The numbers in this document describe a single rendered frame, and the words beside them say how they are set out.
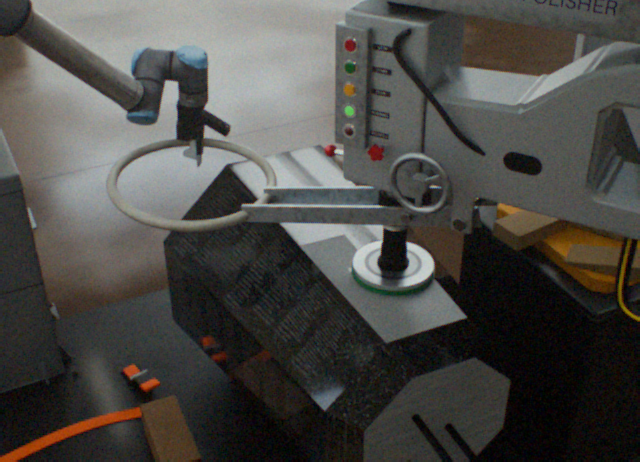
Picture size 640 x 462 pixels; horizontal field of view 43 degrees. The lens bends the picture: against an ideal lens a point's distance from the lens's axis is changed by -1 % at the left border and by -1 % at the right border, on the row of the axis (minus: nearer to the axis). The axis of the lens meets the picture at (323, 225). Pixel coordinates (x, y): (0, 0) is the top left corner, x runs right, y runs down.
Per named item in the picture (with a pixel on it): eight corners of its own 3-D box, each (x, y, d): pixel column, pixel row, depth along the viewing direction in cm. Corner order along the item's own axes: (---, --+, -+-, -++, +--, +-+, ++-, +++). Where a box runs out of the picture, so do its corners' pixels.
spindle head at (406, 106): (514, 187, 199) (539, 7, 175) (482, 230, 183) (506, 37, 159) (380, 153, 214) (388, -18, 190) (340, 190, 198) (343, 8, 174)
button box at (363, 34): (370, 146, 189) (374, 26, 174) (364, 150, 187) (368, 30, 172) (339, 138, 192) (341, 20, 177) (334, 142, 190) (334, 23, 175)
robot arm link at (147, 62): (126, 74, 236) (168, 79, 236) (133, 39, 240) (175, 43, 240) (133, 89, 245) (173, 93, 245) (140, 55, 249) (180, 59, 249)
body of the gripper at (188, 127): (179, 129, 259) (178, 95, 252) (206, 131, 260) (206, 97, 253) (176, 142, 253) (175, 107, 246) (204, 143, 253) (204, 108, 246)
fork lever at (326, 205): (503, 197, 201) (500, 179, 199) (475, 235, 187) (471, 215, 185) (276, 196, 239) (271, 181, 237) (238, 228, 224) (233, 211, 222)
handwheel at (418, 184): (462, 204, 187) (469, 145, 179) (446, 225, 180) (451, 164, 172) (403, 188, 194) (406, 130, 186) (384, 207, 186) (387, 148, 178)
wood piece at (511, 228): (539, 215, 248) (542, 201, 246) (565, 230, 241) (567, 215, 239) (492, 235, 239) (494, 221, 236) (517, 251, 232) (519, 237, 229)
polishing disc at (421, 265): (388, 301, 203) (388, 297, 203) (336, 261, 218) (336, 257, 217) (450, 271, 214) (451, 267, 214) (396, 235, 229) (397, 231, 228)
